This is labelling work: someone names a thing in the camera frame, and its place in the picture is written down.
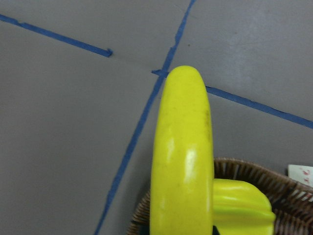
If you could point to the paper label tag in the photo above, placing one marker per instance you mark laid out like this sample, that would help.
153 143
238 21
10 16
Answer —
301 173

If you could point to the brown woven wicker basket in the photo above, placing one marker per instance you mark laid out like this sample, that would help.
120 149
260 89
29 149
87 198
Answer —
291 201

